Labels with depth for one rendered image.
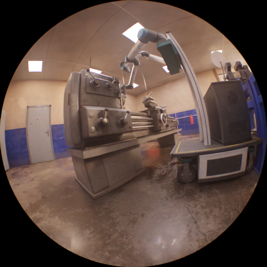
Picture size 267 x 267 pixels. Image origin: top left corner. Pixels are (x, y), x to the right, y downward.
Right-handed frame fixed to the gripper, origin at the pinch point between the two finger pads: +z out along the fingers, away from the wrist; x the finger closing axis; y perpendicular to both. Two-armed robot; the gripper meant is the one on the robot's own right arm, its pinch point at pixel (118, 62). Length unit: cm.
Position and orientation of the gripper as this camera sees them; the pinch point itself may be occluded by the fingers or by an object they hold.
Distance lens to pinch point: 223.9
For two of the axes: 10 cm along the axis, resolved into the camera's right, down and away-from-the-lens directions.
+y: 6.0, 6.7, -4.4
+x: -4.6, 7.4, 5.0
